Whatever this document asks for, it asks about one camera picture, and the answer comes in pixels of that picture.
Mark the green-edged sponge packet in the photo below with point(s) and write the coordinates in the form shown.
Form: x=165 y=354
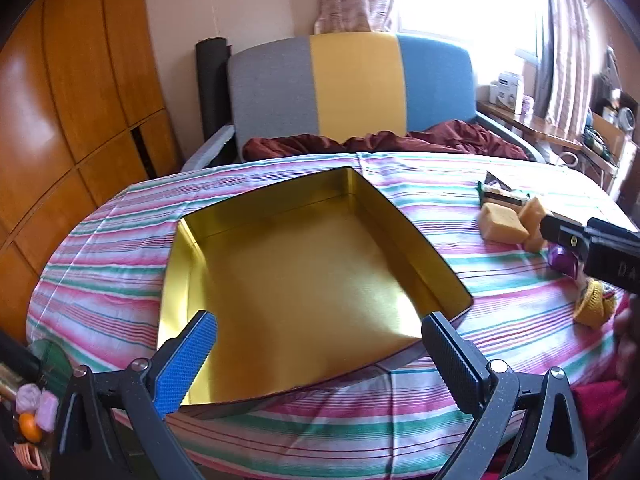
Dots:
x=502 y=199

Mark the window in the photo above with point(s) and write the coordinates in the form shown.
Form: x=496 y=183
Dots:
x=465 y=0

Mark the orange fruit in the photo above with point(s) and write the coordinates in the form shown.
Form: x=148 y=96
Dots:
x=29 y=427

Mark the black rolled mat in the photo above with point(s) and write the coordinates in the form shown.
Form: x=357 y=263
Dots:
x=210 y=85

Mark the person's right hand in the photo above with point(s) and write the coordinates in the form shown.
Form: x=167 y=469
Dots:
x=629 y=340

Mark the purple snack packet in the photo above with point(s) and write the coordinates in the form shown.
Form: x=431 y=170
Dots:
x=560 y=260

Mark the gold tin box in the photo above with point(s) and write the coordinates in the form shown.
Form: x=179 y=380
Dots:
x=300 y=285

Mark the striped tablecloth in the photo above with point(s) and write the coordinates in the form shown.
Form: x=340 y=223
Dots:
x=125 y=240

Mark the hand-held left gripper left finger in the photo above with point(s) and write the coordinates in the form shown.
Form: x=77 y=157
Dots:
x=187 y=360

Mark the maroon cloth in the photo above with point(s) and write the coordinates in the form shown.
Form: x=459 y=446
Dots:
x=450 y=137

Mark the red cloth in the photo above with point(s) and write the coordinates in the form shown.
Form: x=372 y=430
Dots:
x=607 y=410

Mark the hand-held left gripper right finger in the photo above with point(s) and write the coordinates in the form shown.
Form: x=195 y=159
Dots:
x=455 y=360

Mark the small printed carton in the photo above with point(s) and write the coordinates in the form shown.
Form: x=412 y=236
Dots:
x=496 y=179

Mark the pink striped curtain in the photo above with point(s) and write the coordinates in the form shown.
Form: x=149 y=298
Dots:
x=565 y=60

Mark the dark green box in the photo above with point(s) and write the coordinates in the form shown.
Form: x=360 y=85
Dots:
x=52 y=362

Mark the yellow knitted toy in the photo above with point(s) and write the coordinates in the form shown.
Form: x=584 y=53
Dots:
x=590 y=305

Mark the cluttered shelf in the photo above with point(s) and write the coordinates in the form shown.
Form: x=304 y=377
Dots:
x=610 y=130

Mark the wooden side desk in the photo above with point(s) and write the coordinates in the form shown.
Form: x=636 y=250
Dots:
x=545 y=130

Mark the grey yellow blue chair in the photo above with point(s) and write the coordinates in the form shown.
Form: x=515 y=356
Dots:
x=350 y=85

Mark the pink yarn balls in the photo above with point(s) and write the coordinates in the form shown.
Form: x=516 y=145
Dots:
x=37 y=402

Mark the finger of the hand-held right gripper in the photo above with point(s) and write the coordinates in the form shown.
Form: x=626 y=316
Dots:
x=565 y=235

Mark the wooden wardrobe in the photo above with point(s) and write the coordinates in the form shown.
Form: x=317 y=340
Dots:
x=75 y=85

